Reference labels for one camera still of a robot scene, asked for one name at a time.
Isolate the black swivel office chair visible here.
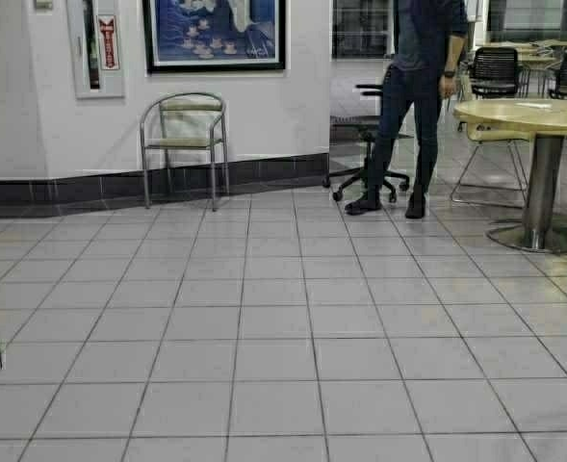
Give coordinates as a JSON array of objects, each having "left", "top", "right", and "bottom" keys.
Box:
[{"left": 322, "top": 84, "right": 410, "bottom": 203}]

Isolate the yellow chair at round table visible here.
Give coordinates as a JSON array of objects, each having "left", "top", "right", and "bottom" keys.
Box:
[{"left": 450, "top": 124, "right": 535, "bottom": 209}]

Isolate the person in dark clothes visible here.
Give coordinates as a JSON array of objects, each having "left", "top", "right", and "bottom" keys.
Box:
[{"left": 345, "top": 0, "right": 468, "bottom": 219}]

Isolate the black mesh chair left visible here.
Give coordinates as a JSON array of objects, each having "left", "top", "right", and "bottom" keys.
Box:
[{"left": 469, "top": 46, "right": 519, "bottom": 99}]

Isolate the metal frame cushioned chair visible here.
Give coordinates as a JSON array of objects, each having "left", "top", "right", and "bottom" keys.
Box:
[{"left": 139, "top": 91, "right": 230, "bottom": 211}]

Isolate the framed blue wall poster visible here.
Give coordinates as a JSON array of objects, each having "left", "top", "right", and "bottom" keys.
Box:
[{"left": 142, "top": 0, "right": 286, "bottom": 74}]

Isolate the fire extinguisher wall cabinet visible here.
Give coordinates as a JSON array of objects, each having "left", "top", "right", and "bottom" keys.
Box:
[{"left": 66, "top": 0, "right": 125, "bottom": 99}]

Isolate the round wooden pedestal table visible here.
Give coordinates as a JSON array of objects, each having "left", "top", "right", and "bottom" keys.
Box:
[{"left": 454, "top": 98, "right": 567, "bottom": 254}]

